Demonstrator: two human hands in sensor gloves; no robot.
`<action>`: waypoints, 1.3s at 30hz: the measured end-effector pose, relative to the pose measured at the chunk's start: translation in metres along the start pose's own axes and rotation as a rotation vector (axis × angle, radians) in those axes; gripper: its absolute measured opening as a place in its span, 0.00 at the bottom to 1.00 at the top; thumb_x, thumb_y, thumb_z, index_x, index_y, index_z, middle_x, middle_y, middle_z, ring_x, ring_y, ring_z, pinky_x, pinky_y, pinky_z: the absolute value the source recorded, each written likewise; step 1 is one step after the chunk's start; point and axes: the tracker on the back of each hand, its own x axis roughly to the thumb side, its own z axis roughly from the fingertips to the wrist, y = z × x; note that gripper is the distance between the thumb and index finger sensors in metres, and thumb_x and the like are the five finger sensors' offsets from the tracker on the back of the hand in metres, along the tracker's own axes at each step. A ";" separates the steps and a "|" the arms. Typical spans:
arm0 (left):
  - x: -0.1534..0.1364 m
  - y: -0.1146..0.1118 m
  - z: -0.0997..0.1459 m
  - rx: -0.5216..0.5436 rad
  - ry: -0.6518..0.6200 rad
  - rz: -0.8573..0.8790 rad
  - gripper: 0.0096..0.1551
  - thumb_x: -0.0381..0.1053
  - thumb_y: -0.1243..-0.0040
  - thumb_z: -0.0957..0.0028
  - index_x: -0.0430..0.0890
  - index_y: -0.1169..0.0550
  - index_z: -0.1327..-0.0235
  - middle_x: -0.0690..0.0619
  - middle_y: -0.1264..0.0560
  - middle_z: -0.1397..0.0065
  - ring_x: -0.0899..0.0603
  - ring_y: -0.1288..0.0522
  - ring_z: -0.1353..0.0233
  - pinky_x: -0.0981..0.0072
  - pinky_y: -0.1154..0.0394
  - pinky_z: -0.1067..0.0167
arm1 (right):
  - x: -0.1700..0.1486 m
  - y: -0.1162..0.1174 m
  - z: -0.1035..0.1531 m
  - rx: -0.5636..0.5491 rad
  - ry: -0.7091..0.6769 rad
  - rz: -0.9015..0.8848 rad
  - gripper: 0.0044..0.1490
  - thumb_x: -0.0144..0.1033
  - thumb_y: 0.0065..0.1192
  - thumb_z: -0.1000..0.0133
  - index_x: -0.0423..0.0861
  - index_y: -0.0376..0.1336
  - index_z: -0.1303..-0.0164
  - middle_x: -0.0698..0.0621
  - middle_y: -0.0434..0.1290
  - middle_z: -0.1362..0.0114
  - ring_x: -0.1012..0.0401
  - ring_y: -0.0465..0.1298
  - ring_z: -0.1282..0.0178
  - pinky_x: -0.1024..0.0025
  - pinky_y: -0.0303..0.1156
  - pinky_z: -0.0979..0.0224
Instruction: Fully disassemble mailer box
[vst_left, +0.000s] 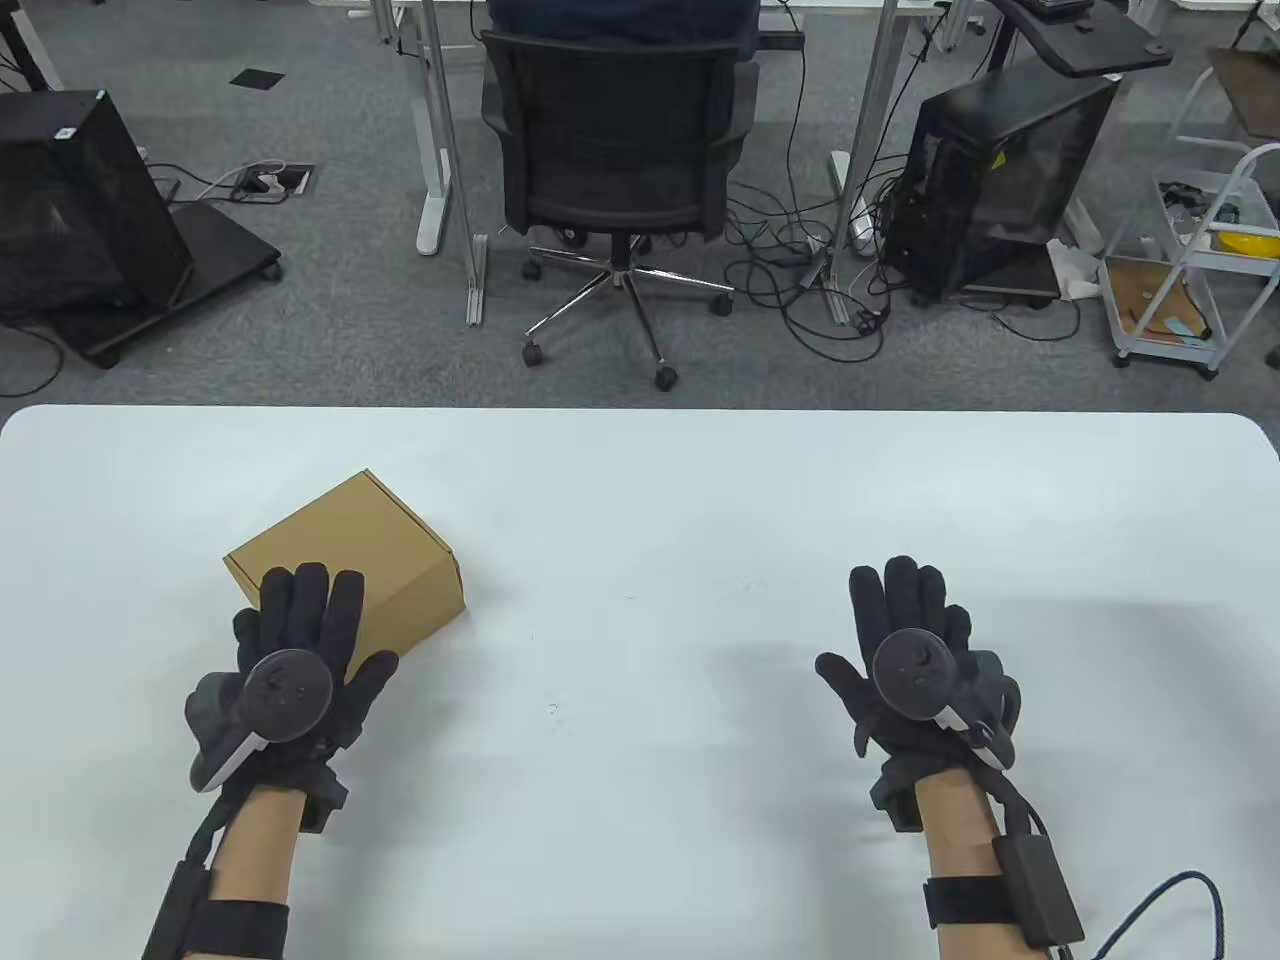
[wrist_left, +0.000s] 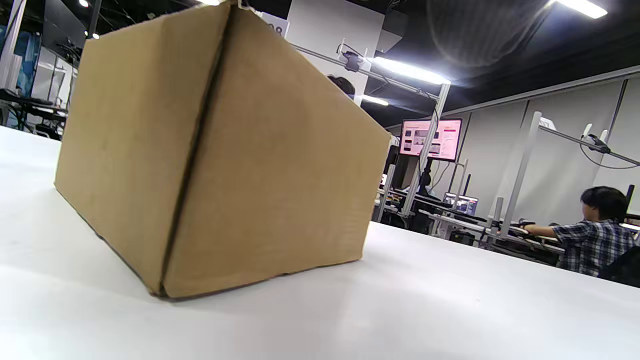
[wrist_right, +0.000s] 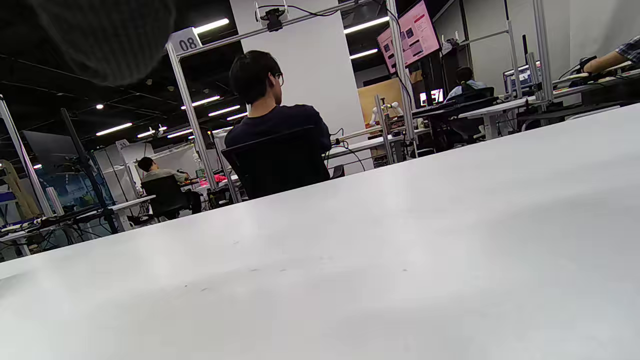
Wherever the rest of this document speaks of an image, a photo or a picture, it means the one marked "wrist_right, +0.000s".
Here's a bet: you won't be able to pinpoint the person's right hand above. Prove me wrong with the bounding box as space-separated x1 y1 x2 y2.
27 0 177 86

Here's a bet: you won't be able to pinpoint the another person's forearm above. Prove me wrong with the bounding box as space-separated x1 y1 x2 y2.
582 36 640 75

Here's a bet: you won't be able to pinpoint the white number sign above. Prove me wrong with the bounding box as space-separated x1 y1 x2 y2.
167 27 203 53

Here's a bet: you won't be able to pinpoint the ceiling strip lights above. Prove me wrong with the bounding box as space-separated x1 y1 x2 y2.
30 16 391 171

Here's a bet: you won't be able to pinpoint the large dark display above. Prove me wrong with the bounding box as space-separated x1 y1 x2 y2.
22 107 118 233

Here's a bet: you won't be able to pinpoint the white desk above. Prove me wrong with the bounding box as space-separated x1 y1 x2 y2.
325 127 431 163
457 97 551 141
107 195 157 231

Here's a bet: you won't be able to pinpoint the black mesh office chair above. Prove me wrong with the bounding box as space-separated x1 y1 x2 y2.
221 126 346 201

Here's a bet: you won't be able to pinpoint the light wooden panel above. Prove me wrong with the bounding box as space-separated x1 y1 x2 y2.
357 77 404 124

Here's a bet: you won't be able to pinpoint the small white robot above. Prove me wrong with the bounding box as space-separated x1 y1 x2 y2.
370 101 404 126

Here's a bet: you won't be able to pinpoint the blue screen monitor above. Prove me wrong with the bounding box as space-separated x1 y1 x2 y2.
502 62 543 96

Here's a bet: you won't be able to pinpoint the aluminium frame post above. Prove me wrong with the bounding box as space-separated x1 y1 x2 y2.
385 0 417 143
0 95 53 218
165 42 218 191
532 0 554 101

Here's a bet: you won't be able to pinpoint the black frame camera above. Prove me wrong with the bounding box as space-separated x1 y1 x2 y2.
255 2 290 32

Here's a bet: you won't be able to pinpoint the aluminium frame crossbar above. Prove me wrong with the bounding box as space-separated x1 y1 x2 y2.
175 0 372 56

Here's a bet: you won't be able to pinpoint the pink screen wall monitor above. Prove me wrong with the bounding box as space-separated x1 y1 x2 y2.
376 0 442 75

